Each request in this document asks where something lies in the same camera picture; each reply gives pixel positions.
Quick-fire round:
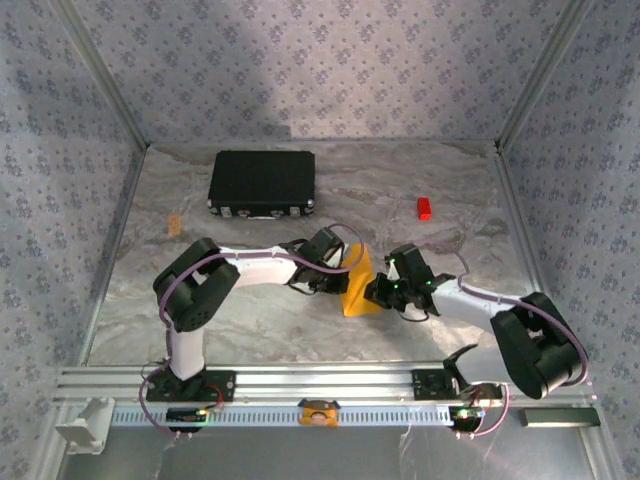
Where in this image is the small lit circuit board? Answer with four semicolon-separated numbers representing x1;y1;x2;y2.
448;405;486;430
166;407;209;432

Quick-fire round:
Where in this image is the wide aluminium mounting rail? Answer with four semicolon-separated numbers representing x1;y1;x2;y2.
52;364;599;404

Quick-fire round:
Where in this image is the orange cloth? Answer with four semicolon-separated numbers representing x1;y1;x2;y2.
339;243;384;319

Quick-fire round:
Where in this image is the cartoon figure sticker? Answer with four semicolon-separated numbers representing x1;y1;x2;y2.
298;398;341;428

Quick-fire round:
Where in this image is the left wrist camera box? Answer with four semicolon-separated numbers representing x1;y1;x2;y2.
298;226;347;266

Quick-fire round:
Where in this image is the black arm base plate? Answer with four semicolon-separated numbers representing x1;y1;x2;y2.
410;368;504;401
145;368;237;403

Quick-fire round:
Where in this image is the black hard case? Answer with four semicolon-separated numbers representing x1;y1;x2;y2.
207;149;317;221

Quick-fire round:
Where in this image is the aluminium side rail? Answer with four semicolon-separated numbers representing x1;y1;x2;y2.
492;147;569;364
77;144;151;367

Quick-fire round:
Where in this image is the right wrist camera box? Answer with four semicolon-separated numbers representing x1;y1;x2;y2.
382;242;437;291

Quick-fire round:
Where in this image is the aluminium corner post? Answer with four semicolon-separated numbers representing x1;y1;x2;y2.
52;0;151;150
494;0;596;151

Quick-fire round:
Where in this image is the slotted grey cable duct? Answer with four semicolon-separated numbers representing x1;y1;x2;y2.
109;403;456;427

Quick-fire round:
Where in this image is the white plastic bracket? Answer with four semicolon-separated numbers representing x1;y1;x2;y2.
53;397;115;455

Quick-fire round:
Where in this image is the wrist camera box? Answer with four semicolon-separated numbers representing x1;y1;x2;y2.
298;226;347;266
382;242;437;291

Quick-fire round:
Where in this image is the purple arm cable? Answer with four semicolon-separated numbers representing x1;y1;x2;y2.
137;222;357;441
417;237;591;440

